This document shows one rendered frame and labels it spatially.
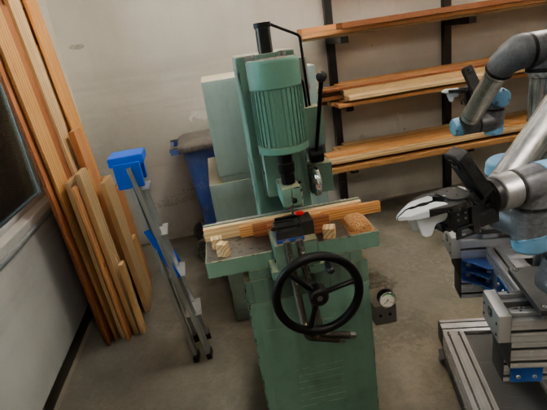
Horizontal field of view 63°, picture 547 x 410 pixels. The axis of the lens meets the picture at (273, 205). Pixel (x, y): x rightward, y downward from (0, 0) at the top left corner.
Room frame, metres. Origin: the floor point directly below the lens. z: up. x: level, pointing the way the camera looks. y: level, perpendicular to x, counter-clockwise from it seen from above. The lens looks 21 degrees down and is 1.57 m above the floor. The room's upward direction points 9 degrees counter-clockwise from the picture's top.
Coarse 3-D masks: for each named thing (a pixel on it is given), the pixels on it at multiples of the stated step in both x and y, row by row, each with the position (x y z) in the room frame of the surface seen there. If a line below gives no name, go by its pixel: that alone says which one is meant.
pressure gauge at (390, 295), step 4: (380, 292) 1.34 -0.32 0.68; (384, 292) 1.33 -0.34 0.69; (388, 292) 1.32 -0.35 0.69; (392, 292) 1.33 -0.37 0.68; (380, 296) 1.32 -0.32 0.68; (384, 296) 1.32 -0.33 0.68; (388, 296) 1.32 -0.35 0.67; (392, 296) 1.33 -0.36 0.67; (380, 300) 1.32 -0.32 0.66; (384, 300) 1.32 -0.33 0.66; (388, 300) 1.32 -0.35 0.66; (392, 300) 1.33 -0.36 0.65; (380, 304) 1.32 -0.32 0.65; (384, 304) 1.32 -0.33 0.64; (388, 304) 1.32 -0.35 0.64; (392, 304) 1.32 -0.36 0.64
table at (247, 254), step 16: (336, 224) 1.49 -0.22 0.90; (224, 240) 1.50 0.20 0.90; (240, 240) 1.48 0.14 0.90; (256, 240) 1.46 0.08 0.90; (320, 240) 1.38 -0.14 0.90; (336, 240) 1.37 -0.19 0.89; (352, 240) 1.38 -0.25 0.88; (368, 240) 1.38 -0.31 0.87; (208, 256) 1.38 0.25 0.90; (240, 256) 1.35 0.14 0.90; (256, 256) 1.35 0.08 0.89; (272, 256) 1.35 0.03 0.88; (208, 272) 1.34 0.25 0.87; (224, 272) 1.34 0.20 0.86; (240, 272) 1.34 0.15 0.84; (272, 272) 1.27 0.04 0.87
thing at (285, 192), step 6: (276, 180) 1.60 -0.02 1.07; (282, 186) 1.51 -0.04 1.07; (288, 186) 1.50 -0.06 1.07; (294, 186) 1.49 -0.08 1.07; (282, 192) 1.48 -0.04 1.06; (288, 192) 1.48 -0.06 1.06; (294, 192) 1.48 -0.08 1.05; (300, 192) 1.48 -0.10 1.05; (282, 198) 1.48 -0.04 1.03; (288, 198) 1.48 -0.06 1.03; (300, 198) 1.48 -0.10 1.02; (282, 204) 1.50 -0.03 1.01; (288, 204) 1.48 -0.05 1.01; (294, 204) 1.48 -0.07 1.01; (300, 204) 1.48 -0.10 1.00
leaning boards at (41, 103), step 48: (0, 0) 2.63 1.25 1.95; (0, 48) 2.28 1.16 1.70; (48, 48) 2.97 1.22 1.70; (48, 96) 2.69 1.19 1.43; (48, 144) 2.39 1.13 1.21; (48, 192) 2.24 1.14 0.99; (96, 192) 2.56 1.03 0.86; (96, 240) 2.31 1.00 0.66; (96, 288) 2.29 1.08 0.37; (144, 288) 2.61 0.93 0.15
